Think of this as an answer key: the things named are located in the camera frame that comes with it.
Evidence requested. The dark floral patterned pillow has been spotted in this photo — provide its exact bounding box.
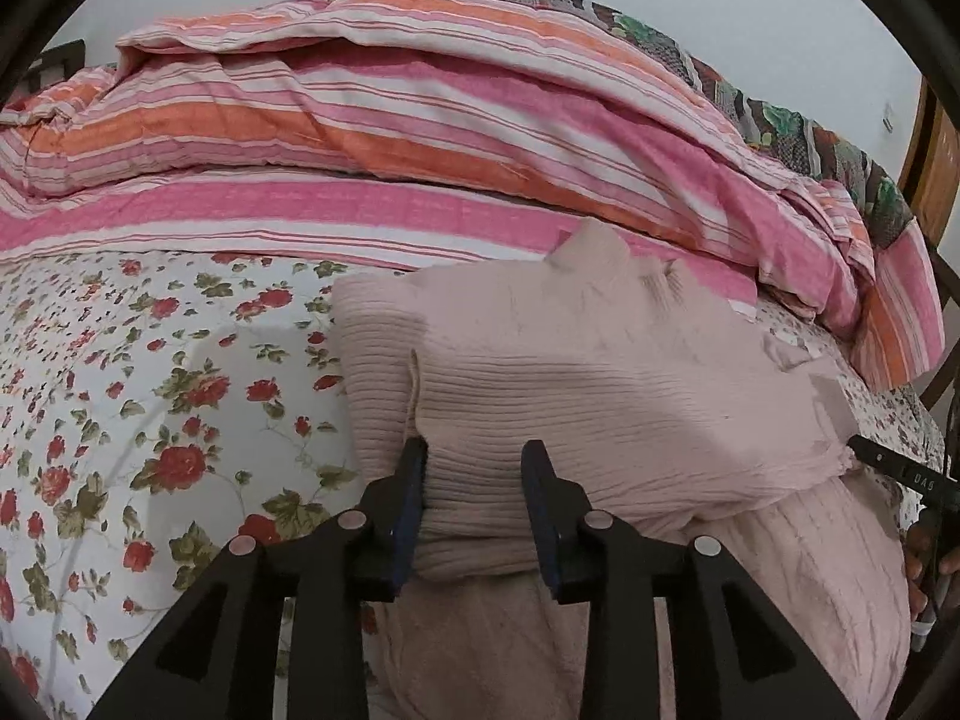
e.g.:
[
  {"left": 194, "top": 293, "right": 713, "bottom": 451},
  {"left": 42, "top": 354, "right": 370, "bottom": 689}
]
[{"left": 476, "top": 0, "right": 920, "bottom": 248}]

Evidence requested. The pink orange striped quilt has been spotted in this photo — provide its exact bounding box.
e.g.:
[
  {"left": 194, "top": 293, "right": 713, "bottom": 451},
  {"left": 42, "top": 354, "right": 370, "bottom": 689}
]
[{"left": 0, "top": 0, "right": 947, "bottom": 391}]

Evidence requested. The white floral bed sheet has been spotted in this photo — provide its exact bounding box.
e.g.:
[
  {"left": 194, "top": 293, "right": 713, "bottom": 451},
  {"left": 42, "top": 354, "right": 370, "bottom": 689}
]
[{"left": 0, "top": 251, "right": 946, "bottom": 720}]

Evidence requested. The dark wooden headboard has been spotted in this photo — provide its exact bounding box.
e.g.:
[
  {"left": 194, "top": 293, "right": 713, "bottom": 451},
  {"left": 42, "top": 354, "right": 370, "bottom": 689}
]
[{"left": 21, "top": 40, "right": 88, "bottom": 95}]

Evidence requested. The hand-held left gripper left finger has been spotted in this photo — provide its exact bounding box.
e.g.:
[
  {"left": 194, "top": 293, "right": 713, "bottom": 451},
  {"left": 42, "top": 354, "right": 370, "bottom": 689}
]
[{"left": 88, "top": 436, "right": 430, "bottom": 720}]

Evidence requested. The person's right hand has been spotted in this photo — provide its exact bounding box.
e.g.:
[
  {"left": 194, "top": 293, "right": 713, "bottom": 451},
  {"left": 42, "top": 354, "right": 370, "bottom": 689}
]
[{"left": 904, "top": 521, "right": 960, "bottom": 616}]

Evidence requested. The wooden bed headboard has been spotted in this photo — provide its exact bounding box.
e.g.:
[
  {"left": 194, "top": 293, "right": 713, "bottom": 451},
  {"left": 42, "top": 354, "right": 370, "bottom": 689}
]
[{"left": 896, "top": 79, "right": 960, "bottom": 413}]

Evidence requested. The pink ribbed knit sweater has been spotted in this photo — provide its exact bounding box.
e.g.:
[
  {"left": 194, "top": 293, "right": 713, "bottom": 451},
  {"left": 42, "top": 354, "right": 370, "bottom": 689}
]
[{"left": 330, "top": 219, "right": 912, "bottom": 720}]

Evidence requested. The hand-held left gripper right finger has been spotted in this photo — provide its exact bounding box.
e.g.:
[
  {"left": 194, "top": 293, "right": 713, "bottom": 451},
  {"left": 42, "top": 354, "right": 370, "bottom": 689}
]
[{"left": 521, "top": 440, "right": 863, "bottom": 720}]

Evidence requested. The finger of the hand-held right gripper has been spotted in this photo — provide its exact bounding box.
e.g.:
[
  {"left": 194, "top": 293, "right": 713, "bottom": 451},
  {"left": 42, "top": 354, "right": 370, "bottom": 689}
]
[{"left": 847, "top": 433, "right": 910, "bottom": 482}]

